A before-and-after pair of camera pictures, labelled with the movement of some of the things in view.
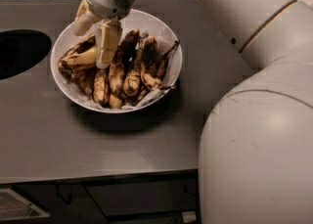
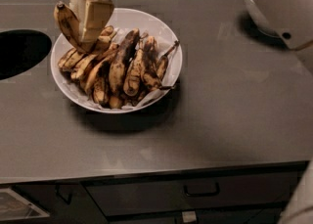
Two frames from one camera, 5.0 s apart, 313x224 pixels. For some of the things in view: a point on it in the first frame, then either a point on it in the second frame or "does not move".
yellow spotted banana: (83, 54) to (69, 24)
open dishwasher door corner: (14, 206) does not move
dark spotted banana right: (151, 65) does not move
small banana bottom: (114, 102) does not move
